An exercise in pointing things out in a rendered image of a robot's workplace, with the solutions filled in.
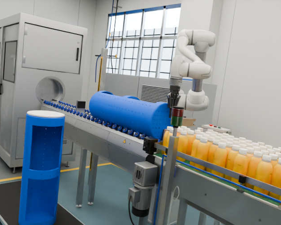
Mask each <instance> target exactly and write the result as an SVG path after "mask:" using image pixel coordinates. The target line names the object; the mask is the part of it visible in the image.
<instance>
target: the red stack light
mask: <svg viewBox="0 0 281 225"><path fill-rule="evenodd" d="M171 115H172V116H175V117H183V115H184V109H175V108H172V114H171Z"/></svg>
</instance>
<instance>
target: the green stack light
mask: <svg viewBox="0 0 281 225"><path fill-rule="evenodd" d="M182 122H183V117H175V116H171V120H170V125H173V126H182Z"/></svg>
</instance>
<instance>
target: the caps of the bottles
mask: <svg viewBox="0 0 281 225"><path fill-rule="evenodd" d="M196 138H199V139H201V141H203V142H206V141H207V140H209V141H213V143H215V144H218V145H219V146H220V147H226V146H232V148H233V149H235V150H239V152H240V153H244V154H246V153H247V152H254V155H256V156H262V155H263V156H262V159H264V160H268V161H271V159H277V158H278V157H279V159H278V162H280V163H281V153H280V151H281V147H279V148H273V149H272V146H270V145H265V146H264V143H263V142H258V143H254V142H253V143H252V141H250V140H246V138H243V137H240V138H234V136H231V135H229V134H227V133H223V134H220V133H217V134H210V135H208V134H204V135H199V134H197V135H196ZM274 153H275V154H274ZM268 154H269V155H268Z"/></svg>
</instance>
